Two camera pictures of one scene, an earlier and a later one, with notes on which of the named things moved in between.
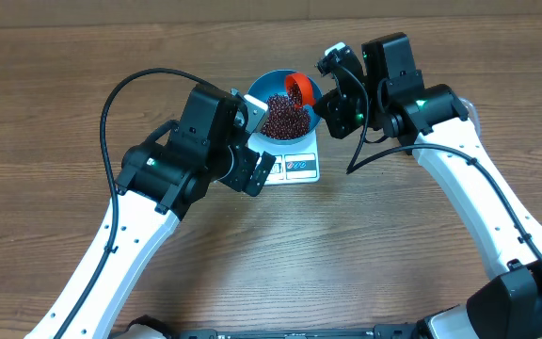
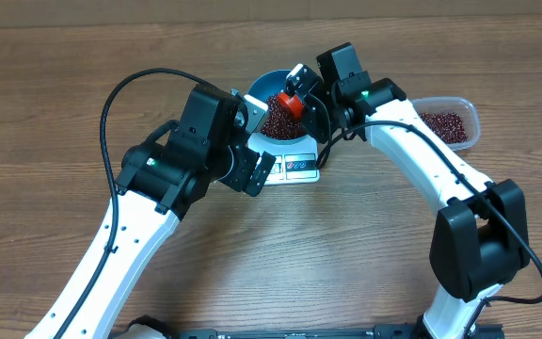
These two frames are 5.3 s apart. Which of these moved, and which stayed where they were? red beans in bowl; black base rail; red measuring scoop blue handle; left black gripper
Moved: red measuring scoop blue handle
Stayed: black base rail; left black gripper; red beans in bowl
